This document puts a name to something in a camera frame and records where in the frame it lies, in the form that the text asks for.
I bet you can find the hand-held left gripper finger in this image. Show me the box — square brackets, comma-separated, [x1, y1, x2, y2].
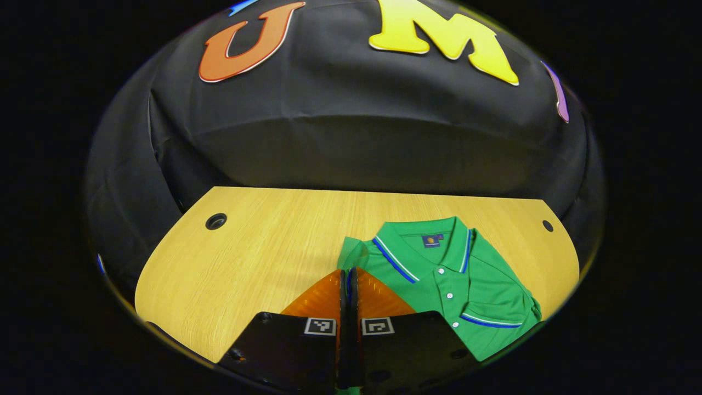
[350, 267, 479, 395]
[217, 268, 348, 395]

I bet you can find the green T-shirt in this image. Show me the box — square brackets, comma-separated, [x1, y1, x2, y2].
[337, 216, 542, 395]

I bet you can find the black backdrop cloth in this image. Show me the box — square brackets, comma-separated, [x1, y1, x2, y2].
[85, 0, 607, 297]

